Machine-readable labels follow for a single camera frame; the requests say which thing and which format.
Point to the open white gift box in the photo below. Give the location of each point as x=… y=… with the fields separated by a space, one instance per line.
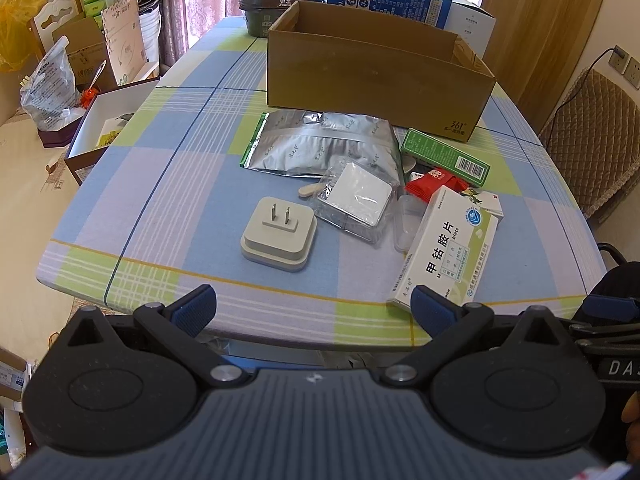
x=107 y=115

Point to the quilted brown chair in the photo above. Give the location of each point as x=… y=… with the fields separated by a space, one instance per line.
x=594 y=142

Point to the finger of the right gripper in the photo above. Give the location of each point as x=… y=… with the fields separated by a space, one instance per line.
x=611 y=309

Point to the silver foil pouch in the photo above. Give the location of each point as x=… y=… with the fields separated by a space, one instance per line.
x=305 y=144

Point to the white charger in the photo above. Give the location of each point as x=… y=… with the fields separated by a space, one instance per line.
x=355 y=199

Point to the brown cardboard box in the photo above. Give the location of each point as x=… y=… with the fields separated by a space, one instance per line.
x=332 y=58

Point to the red snack packet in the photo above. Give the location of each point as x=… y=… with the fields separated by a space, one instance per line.
x=426 y=186

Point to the brown curtain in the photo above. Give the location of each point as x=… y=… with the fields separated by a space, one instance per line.
x=534 y=49

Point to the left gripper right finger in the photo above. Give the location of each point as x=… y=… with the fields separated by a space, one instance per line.
x=452 y=329

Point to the green medicine box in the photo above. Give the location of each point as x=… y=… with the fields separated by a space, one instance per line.
x=432 y=152

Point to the wall power socket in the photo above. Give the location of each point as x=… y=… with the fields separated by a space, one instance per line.
x=623 y=63

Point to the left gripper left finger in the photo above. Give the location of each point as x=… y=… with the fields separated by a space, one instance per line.
x=175 y=328

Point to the clear plastic bag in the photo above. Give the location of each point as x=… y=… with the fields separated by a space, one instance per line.
x=49 y=95

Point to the white ointment box bird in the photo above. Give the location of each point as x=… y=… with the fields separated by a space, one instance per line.
x=486 y=200

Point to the beige plastic spoon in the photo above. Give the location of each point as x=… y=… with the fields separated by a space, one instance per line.
x=313 y=189

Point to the white wall plug adapter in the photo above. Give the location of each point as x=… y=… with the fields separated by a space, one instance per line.
x=279 y=234

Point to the yellow plastic bag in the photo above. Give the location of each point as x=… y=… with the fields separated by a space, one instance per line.
x=15 y=42

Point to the white paper box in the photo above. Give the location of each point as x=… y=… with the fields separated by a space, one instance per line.
x=472 y=23

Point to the clear plastic container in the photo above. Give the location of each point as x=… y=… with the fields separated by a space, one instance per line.
x=408 y=215

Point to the white green pill box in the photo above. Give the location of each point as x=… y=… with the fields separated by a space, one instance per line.
x=449 y=252

